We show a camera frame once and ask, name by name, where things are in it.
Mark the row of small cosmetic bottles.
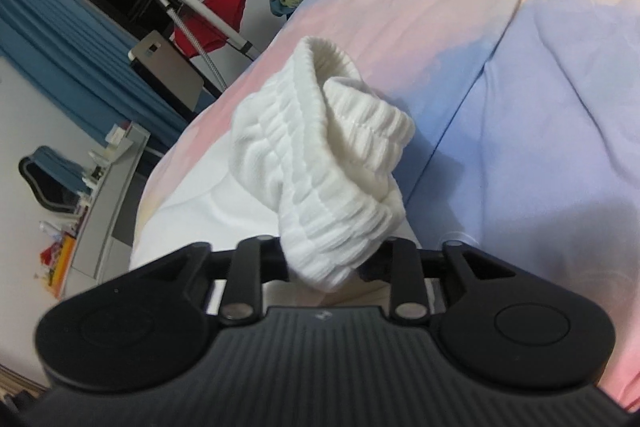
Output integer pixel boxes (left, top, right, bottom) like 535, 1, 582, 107
74, 122, 132, 228

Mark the pastel bed sheet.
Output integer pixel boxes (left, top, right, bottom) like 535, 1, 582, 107
130, 0, 640, 410

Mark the white dressing table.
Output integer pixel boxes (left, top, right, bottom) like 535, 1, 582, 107
59, 121, 152, 299

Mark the red garment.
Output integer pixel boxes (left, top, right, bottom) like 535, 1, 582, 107
172, 0, 249, 56

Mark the garment steamer stand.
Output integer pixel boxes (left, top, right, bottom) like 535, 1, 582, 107
119, 0, 262, 98

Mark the wavy wall mirror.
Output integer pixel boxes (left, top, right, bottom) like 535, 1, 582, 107
18, 145, 94, 212

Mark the blue curtain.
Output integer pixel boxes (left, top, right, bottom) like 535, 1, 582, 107
0, 0, 198, 145

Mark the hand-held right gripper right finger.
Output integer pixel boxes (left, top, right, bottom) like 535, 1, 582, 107
360, 236, 517, 322

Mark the orange box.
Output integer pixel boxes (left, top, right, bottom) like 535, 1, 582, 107
46, 233, 77, 299

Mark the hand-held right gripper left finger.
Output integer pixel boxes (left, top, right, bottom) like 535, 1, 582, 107
132, 234, 291, 327

